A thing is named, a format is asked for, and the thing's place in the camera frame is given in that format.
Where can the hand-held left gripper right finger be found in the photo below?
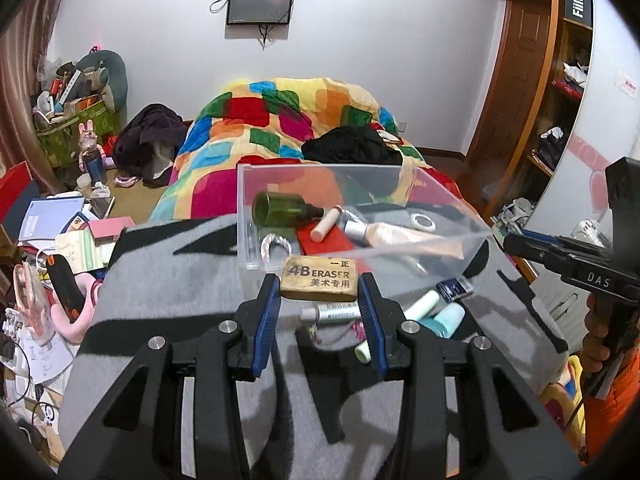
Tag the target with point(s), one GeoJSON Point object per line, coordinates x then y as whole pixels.
{"type": "Point", "coordinates": [372, 320]}

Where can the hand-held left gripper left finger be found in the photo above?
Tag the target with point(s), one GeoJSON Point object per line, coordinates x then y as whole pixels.
{"type": "Point", "coordinates": [267, 320]}

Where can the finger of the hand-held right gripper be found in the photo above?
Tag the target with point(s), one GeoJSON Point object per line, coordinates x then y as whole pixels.
{"type": "Point", "coordinates": [560, 241]}
{"type": "Point", "coordinates": [530, 252]}

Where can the tan eraser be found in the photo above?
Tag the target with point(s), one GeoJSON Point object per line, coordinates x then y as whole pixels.
{"type": "Point", "coordinates": [320, 277]}

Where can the red foil bag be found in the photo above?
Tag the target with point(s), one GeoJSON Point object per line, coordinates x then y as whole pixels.
{"type": "Point", "coordinates": [335, 245]}

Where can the beige cosmetic tube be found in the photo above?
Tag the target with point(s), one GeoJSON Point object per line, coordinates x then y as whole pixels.
{"type": "Point", "coordinates": [400, 237]}

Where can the clear plastic storage bin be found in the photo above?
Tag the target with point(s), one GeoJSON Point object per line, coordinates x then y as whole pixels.
{"type": "Point", "coordinates": [440, 195]}

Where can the white tape roll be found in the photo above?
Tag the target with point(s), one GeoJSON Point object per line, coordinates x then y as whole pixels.
{"type": "Point", "coordinates": [424, 222]}

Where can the green glass bottle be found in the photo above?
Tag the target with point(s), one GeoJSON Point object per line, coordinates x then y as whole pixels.
{"type": "Point", "coordinates": [280, 207]}

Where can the person's right hand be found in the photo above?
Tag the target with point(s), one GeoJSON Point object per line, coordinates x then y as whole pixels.
{"type": "Point", "coordinates": [597, 320]}

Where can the small pink trinket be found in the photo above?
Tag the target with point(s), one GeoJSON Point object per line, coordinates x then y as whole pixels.
{"type": "Point", "coordinates": [358, 332]}

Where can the small white bottle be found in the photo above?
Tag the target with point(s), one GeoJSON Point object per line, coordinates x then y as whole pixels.
{"type": "Point", "coordinates": [363, 351]}

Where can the white ointment tube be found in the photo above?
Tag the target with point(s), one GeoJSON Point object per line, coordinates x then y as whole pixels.
{"type": "Point", "coordinates": [335, 312]}

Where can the mint green tube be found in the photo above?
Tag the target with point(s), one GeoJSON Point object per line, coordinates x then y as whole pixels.
{"type": "Point", "coordinates": [422, 305]}

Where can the teal bottle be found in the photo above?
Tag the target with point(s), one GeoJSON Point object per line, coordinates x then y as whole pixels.
{"type": "Point", "coordinates": [447, 317]}

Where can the blue card box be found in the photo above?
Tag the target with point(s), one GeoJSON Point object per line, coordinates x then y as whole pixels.
{"type": "Point", "coordinates": [455, 289]}

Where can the white sliding door with hearts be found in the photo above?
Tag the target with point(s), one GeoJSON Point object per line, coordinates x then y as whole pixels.
{"type": "Point", "coordinates": [610, 125]}

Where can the grey black striped blanket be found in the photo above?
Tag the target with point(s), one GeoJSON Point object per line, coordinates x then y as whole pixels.
{"type": "Point", "coordinates": [165, 280]}

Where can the wooden wardrobe shelves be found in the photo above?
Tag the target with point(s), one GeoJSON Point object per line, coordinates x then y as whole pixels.
{"type": "Point", "coordinates": [565, 110]}

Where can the colourful printed bedsheet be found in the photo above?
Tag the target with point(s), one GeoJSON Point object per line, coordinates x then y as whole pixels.
{"type": "Point", "coordinates": [562, 400]}

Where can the brown wooden door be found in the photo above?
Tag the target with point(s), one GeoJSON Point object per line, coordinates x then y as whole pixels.
{"type": "Point", "coordinates": [515, 75]}

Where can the black clothing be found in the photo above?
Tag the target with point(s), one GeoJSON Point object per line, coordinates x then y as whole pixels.
{"type": "Point", "coordinates": [350, 145]}

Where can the pink book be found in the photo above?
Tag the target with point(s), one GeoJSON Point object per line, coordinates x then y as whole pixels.
{"type": "Point", "coordinates": [110, 227]}

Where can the colourful patchwork quilt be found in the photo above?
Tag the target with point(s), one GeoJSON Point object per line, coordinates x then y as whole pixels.
{"type": "Point", "coordinates": [260, 125]}

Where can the green white booklet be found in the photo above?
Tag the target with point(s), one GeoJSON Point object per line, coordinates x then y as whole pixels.
{"type": "Point", "coordinates": [80, 250]}

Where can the black printed box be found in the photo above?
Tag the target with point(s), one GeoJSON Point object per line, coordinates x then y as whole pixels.
{"type": "Point", "coordinates": [579, 4]}

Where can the dark purple clothing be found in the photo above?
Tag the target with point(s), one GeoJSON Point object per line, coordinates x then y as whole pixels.
{"type": "Point", "coordinates": [145, 140]}

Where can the dark blue bottle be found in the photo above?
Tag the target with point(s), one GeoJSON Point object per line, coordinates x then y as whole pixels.
{"type": "Point", "coordinates": [95, 167]}

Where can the pink plastic holder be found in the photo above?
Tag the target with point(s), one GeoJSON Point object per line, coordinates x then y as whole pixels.
{"type": "Point", "coordinates": [30, 305]}

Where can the blue notebook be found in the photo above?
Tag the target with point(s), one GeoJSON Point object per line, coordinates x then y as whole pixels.
{"type": "Point", "coordinates": [50, 217]}

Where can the pink bunny toy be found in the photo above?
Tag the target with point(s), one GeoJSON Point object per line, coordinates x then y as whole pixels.
{"type": "Point", "coordinates": [89, 137]}

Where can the green bag of clutter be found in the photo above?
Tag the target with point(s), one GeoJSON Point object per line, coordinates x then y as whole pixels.
{"type": "Point", "coordinates": [70, 135]}

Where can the red box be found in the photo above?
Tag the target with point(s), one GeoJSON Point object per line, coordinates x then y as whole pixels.
{"type": "Point", "coordinates": [15, 190]}

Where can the grey neck pillow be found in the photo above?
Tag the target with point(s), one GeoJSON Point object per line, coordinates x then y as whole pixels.
{"type": "Point", "coordinates": [115, 67]}

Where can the brown curtain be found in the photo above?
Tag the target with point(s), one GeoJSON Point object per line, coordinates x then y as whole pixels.
{"type": "Point", "coordinates": [20, 95]}

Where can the small wall monitor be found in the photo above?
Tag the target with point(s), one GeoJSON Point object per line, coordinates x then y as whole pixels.
{"type": "Point", "coordinates": [260, 4]}

